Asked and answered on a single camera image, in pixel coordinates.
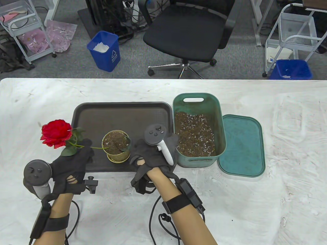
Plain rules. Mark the person's left hand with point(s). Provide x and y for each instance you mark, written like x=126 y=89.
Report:
x=70 y=172

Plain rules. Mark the person's right hand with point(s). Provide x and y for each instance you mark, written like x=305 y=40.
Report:
x=153 y=155

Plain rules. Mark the green garden trowel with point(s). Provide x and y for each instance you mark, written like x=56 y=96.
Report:
x=126 y=144

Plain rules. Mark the yellow ribbed flower pot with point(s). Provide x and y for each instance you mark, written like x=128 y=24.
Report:
x=120 y=158

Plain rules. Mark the red artificial rose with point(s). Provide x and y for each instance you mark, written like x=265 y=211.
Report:
x=56 y=132

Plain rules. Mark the teal plastic box lid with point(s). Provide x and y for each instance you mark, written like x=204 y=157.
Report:
x=242 y=148

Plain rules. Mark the person's right forearm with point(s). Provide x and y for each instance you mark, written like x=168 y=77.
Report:
x=191 y=227

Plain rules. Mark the person's left forearm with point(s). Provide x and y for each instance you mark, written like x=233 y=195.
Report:
x=61 y=205

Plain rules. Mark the white grey hand controller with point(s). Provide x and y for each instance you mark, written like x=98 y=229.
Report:
x=154 y=134

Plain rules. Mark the dark grey hand controller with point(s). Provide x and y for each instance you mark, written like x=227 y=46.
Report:
x=37 y=173

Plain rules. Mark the dark brown plastic tray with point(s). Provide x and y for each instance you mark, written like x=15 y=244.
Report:
x=102 y=117

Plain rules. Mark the teal plastic storage box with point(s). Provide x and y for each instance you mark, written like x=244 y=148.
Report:
x=219 y=120

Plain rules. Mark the blue bin with white symbol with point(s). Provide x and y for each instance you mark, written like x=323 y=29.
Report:
x=106 y=61

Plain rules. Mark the white crumpled paper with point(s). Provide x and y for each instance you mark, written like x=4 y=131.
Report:
x=101 y=47

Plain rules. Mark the black office chair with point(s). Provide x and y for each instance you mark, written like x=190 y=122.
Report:
x=184 y=33

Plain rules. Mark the dark green bag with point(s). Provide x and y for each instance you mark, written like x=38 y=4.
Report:
x=10 y=58

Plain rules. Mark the pink plastic bag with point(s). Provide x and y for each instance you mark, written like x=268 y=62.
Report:
x=34 y=40
x=61 y=33

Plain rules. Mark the white power strip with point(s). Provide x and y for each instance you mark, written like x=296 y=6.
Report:
x=132 y=10

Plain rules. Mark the black computer tower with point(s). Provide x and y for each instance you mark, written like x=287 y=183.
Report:
x=107 y=12

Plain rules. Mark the white box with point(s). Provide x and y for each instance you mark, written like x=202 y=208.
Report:
x=277 y=53

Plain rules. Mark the plain blue plastic bin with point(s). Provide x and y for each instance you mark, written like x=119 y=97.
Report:
x=291 y=69

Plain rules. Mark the pink paper piece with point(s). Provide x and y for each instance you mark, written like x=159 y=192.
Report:
x=7 y=17

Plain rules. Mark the white desk leg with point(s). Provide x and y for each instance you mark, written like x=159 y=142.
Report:
x=256 y=20

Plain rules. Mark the white trolley with clear trays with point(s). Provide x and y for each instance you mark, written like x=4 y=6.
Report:
x=25 y=6

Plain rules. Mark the white mesh basket trolley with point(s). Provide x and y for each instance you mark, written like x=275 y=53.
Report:
x=296 y=25

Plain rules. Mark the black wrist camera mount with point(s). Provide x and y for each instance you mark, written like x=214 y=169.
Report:
x=91 y=184
x=144 y=186

